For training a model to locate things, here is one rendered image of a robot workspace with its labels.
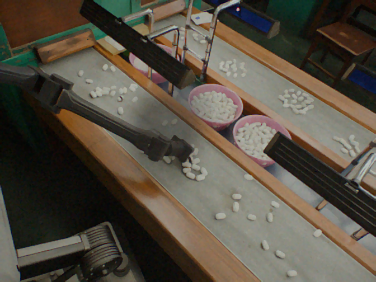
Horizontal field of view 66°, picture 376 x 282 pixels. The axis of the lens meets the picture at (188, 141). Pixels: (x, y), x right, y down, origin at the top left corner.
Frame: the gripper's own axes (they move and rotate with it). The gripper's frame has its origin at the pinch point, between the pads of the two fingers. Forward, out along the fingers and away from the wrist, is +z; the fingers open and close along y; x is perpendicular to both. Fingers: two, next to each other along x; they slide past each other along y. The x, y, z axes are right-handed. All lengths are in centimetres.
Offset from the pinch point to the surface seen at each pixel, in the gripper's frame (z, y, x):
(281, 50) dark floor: 221, 63, -93
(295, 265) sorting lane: -4, -57, 6
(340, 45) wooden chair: 171, 6, -111
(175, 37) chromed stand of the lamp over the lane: -7.5, 29.2, -34.0
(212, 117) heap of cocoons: 18.7, 6.6, -13.8
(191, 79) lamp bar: -18.4, 7.0, -24.7
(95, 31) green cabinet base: 7, 85, -14
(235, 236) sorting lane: -9.4, -36.7, 10.5
